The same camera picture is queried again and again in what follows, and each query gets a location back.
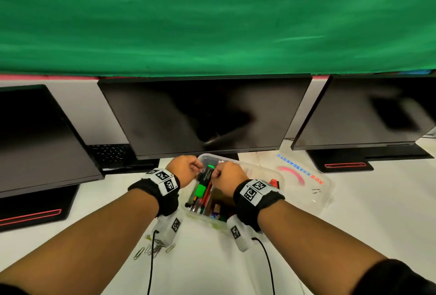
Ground black left camera cable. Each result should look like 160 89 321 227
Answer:
147 230 160 295

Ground pile of pens and markers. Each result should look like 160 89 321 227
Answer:
185 164 215 216

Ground black camera cable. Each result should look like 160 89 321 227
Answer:
147 230 160 295
251 237 276 295

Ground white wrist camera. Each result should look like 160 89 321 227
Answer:
226 215 263 253
151 208 186 248

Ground person's right hand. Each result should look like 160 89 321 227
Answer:
211 161 250 199

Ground black right wristband with markers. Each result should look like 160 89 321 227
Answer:
233 179 286 232

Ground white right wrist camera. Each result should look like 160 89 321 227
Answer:
226 215 263 253

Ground person's left hand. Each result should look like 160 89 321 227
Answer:
166 155 204 189

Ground black left wristband with markers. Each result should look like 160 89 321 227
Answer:
128 168 181 217

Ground green cloth backdrop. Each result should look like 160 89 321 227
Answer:
0 0 436 77

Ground black wristband with markers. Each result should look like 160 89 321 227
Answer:
233 179 286 232
128 168 181 217

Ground green highlighter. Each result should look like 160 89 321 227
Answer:
194 164 215 198

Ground clear plastic storage box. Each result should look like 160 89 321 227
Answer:
183 153 286 234

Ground brown cardboard dividers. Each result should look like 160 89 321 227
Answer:
206 189 238 222

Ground black monitor base red stripe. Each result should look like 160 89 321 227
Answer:
196 152 240 162
0 184 81 233
306 144 434 173

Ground clear plastic box lid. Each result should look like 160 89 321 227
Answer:
253 150 336 216

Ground heap of coloured paper clips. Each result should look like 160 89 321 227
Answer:
133 235 177 261

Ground black computer monitor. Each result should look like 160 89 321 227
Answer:
97 73 313 161
291 74 436 151
0 84 105 199

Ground black right camera cable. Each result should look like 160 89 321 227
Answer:
251 237 276 295

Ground person's left forearm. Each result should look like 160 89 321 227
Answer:
0 188 160 295

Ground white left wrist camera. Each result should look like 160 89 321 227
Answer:
151 208 186 248

